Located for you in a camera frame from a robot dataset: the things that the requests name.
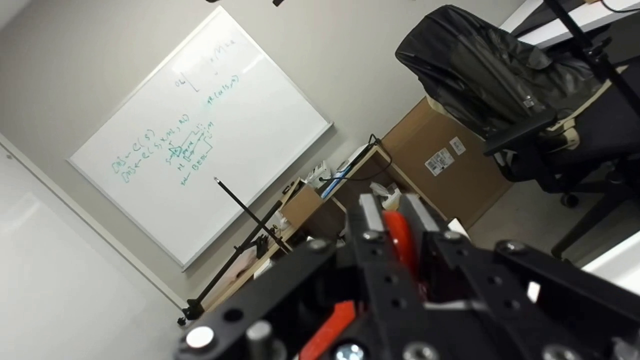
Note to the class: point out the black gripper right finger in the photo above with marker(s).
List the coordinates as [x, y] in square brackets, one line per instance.
[521, 301]

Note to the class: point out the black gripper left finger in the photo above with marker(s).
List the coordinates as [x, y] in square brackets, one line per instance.
[293, 301]

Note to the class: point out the black tripod pole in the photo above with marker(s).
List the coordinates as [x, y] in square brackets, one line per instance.
[242, 206]

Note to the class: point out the wooden shelf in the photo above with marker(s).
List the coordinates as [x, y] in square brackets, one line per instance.
[372, 166]

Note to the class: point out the large cardboard box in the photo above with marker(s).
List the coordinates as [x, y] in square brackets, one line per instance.
[432, 161]

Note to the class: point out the whiteboard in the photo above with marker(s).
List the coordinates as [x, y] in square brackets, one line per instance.
[200, 133]

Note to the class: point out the black office chair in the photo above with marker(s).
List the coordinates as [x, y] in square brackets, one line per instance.
[481, 66]

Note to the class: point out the white desk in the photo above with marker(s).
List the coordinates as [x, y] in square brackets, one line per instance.
[533, 21]

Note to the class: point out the black camera boom stand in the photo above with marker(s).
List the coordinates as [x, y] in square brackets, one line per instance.
[580, 41]

